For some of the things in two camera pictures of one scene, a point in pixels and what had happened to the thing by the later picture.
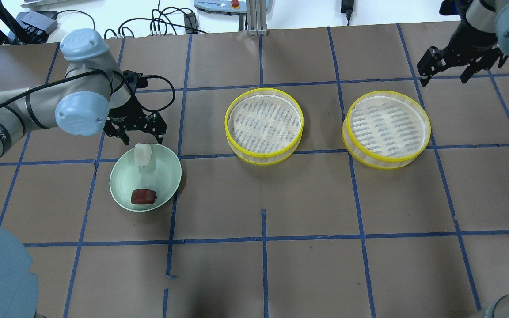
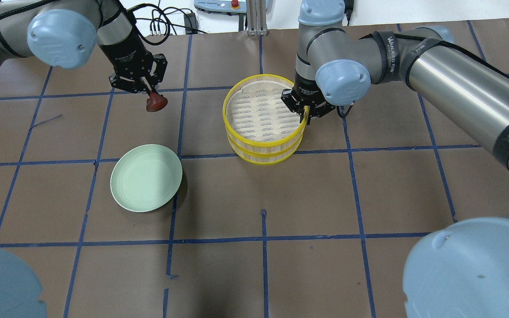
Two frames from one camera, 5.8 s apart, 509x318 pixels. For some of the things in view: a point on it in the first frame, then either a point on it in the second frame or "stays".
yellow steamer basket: (385, 130) -> (255, 117)
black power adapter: (347, 7) stays
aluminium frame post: (257, 17) stays
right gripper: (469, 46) -> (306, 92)
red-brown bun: (143, 196) -> (156, 102)
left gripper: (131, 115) -> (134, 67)
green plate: (145, 178) stays
